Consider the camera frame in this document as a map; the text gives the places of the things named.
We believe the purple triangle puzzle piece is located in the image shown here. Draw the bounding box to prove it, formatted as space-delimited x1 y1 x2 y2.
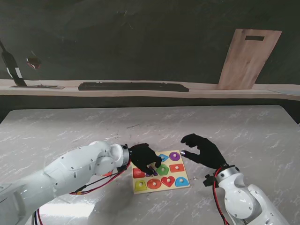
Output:
145 166 158 177

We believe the orange oval puzzle piece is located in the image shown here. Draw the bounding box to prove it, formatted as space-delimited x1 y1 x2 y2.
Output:
147 178 162 190

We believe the orange rectangle puzzle piece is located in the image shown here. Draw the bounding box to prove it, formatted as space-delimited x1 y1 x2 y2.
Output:
169 163 186 173

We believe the red cable of right arm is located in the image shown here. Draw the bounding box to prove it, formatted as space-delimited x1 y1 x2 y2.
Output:
211 170 232 225

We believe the blue semicircle puzzle piece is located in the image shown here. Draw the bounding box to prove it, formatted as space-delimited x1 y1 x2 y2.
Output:
175 176 190 188

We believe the red cable of arm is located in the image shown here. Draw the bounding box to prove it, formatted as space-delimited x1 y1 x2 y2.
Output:
211 170 232 225
31 159 132 225

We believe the long black tray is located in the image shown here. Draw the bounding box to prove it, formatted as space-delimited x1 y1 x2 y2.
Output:
78 82 190 93

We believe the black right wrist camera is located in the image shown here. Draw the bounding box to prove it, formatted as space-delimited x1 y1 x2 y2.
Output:
203 173 215 188

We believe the wooden cutting board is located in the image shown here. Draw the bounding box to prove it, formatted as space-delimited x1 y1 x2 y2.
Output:
217 29 283 90

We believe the wine glass with red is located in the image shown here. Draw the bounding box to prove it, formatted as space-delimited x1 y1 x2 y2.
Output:
25 50 42 71

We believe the yellow wooden shape puzzle board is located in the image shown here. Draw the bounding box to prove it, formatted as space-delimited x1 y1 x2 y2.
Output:
132 150 191 195

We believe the green hexagon puzzle piece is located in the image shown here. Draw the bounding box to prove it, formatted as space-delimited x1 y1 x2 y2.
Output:
156 164 170 176

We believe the red cable of left arm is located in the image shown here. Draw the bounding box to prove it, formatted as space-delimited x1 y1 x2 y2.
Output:
31 159 132 225

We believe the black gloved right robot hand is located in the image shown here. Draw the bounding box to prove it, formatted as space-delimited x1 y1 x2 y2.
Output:
180 133 228 169

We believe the flat tray under bottle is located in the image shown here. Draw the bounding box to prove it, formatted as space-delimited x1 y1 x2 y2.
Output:
9 84 65 90

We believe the red heart puzzle piece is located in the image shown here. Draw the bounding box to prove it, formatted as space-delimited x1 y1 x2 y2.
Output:
161 176 176 188

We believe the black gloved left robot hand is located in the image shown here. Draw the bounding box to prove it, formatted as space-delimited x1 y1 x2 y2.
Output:
130 143 162 174

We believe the light wooden shelf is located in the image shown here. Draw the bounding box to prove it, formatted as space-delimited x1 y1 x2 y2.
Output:
0 79 300 101

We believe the yellow trapezoid puzzle piece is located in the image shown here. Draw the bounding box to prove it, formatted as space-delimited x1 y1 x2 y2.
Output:
134 180 148 192

